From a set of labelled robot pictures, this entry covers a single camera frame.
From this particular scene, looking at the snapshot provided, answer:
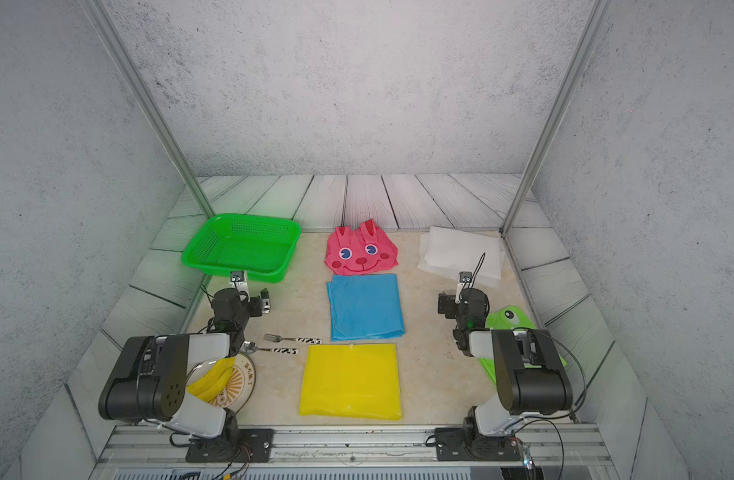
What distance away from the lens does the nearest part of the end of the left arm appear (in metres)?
0.86

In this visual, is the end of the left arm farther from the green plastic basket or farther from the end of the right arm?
the end of the right arm

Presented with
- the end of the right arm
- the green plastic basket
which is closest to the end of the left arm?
the green plastic basket

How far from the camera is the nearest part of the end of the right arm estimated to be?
869mm
